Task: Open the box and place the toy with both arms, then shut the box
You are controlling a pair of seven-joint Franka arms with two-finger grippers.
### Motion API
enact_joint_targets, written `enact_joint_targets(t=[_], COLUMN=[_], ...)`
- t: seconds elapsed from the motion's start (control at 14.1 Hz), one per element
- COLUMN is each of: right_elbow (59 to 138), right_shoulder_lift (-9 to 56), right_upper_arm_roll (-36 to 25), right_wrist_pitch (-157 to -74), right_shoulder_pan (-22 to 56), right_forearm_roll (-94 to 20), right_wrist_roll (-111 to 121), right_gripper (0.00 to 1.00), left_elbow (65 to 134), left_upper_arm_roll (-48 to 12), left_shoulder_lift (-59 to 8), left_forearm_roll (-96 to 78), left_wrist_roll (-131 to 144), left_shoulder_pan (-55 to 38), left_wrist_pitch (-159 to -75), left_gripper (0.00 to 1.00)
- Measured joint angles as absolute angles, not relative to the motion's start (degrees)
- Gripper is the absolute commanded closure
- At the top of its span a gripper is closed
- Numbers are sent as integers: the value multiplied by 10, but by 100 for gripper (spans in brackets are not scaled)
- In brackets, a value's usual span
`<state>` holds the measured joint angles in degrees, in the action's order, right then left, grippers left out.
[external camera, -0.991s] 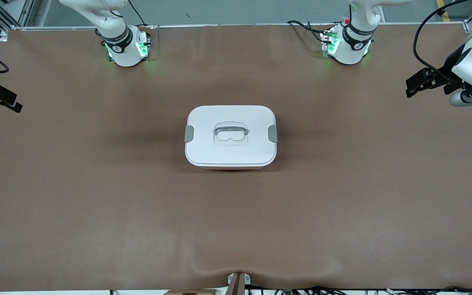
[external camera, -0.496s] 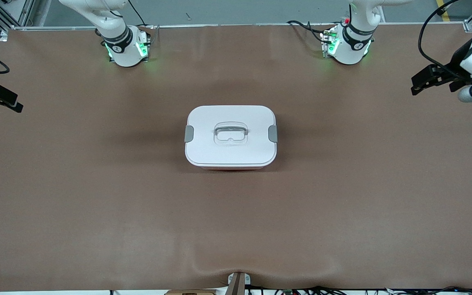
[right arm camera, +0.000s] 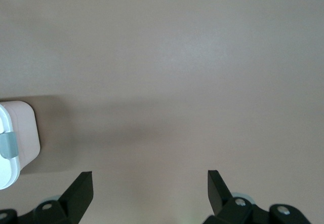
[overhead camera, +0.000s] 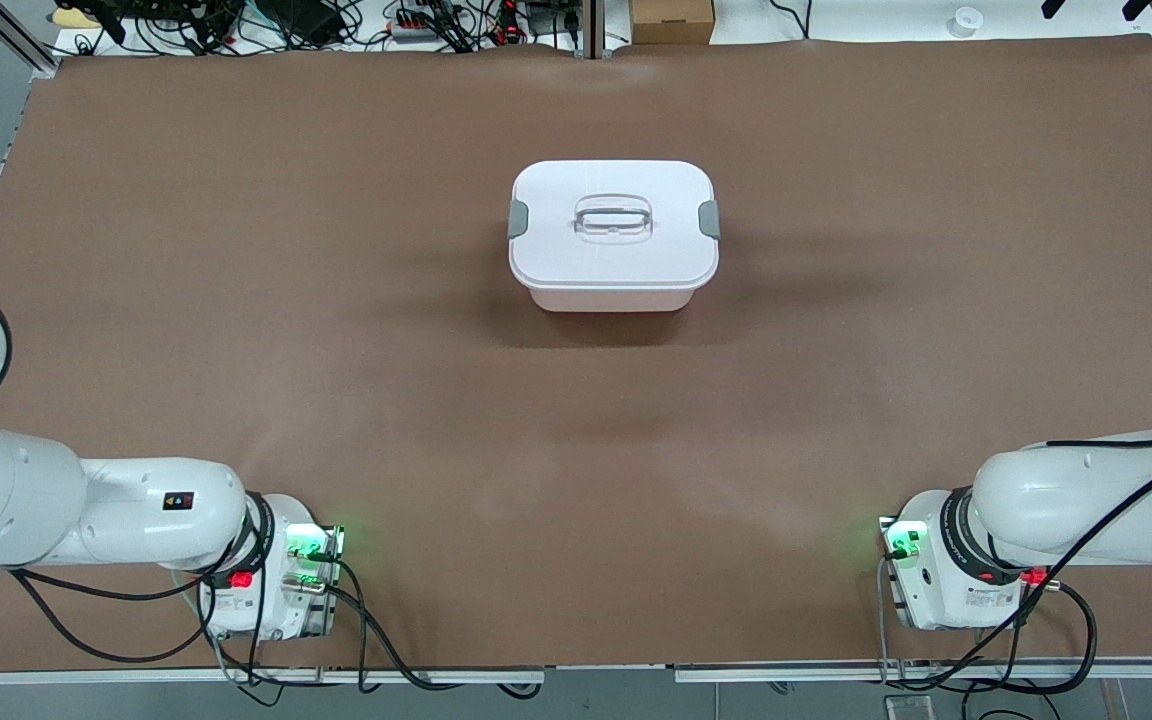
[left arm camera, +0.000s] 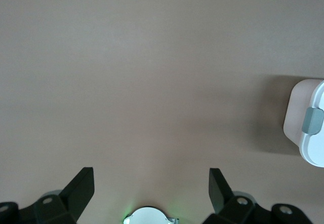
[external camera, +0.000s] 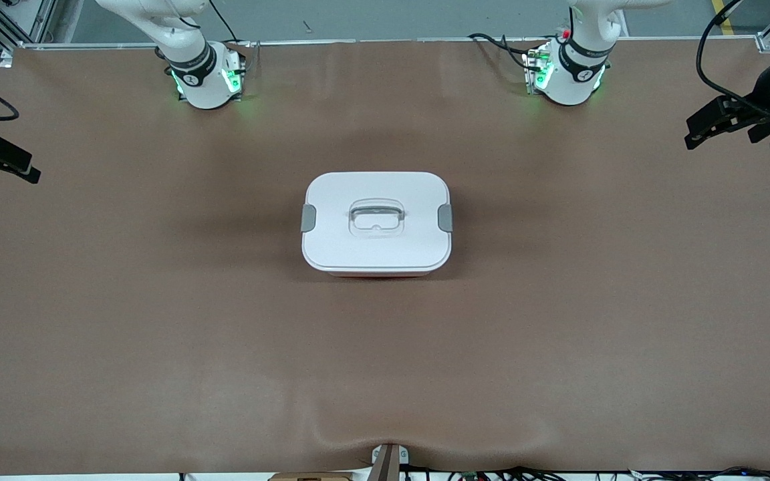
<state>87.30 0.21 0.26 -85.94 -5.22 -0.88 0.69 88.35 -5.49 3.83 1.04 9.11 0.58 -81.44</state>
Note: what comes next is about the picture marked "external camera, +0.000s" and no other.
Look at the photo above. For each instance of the brown table mat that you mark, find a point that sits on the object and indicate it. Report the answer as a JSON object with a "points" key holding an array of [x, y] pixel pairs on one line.
{"points": [[385, 367]]}

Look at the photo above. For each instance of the metal table clamp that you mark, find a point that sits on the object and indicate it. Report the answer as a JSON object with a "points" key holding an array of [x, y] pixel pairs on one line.
{"points": [[388, 462]]}

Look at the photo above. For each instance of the silver table edge rail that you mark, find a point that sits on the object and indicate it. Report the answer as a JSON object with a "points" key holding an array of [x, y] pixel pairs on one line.
{"points": [[385, 40]]}

